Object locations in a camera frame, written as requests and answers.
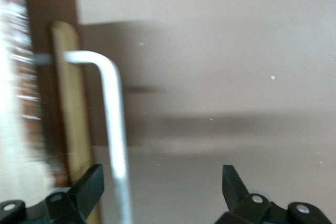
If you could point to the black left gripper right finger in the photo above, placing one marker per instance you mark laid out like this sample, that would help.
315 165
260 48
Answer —
236 192

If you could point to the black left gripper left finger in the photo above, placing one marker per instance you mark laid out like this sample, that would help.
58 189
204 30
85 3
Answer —
86 190

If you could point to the dark brown wooden cabinet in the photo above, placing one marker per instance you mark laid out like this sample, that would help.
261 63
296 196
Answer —
50 3

